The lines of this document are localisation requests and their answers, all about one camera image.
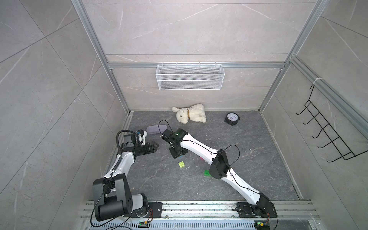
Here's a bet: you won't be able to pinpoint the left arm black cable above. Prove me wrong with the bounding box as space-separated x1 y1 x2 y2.
115 129 143 156

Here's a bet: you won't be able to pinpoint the white vented cable tray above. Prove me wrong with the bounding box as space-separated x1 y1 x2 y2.
87 219 255 230

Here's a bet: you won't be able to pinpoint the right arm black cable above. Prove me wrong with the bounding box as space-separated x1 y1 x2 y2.
218 144 241 167

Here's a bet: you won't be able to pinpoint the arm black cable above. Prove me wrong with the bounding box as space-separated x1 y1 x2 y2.
218 144 241 167
115 129 143 156

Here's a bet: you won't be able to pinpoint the lime lego brick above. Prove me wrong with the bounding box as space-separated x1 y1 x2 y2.
178 161 185 168

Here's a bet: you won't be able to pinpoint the black round clock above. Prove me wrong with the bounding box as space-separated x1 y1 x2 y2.
224 112 240 126

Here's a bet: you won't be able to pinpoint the white wire mesh basket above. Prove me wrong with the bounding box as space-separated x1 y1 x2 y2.
156 64 225 91

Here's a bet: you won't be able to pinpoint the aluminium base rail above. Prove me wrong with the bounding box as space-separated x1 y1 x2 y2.
77 200 320 221

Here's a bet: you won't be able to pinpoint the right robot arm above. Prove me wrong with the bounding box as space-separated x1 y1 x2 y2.
162 128 278 218

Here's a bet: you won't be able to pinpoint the white plush dog toy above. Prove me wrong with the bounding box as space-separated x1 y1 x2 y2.
172 104 207 124

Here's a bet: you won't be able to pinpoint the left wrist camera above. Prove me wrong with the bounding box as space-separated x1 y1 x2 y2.
136 129 147 145

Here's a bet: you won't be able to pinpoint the black wall hook rack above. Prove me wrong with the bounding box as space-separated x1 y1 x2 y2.
296 84 368 163

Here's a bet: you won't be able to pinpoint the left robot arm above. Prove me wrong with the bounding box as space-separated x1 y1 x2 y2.
93 142 159 221

